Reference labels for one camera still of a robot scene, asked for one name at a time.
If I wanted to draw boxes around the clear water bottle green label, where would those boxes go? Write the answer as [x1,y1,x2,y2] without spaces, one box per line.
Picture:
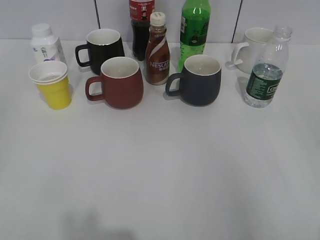
[244,25,293,108]

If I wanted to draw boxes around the yellow paper cup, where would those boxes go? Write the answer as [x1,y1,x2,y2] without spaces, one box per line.
[28,60,72,110]

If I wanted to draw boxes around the red ceramic mug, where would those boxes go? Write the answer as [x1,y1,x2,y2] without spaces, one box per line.
[85,56,144,109]

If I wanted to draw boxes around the dark grey ceramic mug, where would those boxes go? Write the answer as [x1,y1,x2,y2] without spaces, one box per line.
[165,54,222,107]

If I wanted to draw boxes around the brown Nescafe coffee bottle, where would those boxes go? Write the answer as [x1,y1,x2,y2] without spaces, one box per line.
[145,11,171,86]

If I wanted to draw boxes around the black ceramic mug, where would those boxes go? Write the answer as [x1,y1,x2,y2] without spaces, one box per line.
[75,28,125,75]

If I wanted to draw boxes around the cola bottle red label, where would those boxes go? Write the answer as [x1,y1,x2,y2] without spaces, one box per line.
[129,0,155,61]

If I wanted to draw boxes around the green soda bottle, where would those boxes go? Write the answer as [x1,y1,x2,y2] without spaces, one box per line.
[178,0,211,72]

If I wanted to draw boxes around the white ceramic mug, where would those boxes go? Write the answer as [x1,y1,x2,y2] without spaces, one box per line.
[225,27,273,74]

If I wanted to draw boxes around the white yogurt carton bottle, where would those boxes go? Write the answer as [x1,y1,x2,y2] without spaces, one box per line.
[30,23,66,64]

